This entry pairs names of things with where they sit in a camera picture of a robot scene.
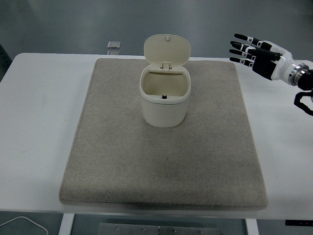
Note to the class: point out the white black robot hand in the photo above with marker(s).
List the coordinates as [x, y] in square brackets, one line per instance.
[265, 64]

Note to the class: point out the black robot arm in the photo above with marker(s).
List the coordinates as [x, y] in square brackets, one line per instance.
[305, 78]

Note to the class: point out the cream plastic box with lid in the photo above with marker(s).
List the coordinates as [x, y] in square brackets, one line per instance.
[163, 107]

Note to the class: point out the beige-grey felt mat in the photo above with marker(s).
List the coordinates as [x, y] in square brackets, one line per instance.
[161, 156]

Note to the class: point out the small silver square floor plate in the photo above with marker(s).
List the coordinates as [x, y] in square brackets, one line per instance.
[114, 44]
[113, 52]

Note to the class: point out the black table control panel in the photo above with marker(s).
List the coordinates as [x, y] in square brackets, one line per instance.
[299, 222]

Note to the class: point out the white table leg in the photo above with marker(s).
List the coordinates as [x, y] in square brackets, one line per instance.
[252, 227]
[66, 224]

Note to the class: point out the grey metal plate with screws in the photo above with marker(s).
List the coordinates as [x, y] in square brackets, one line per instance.
[159, 230]

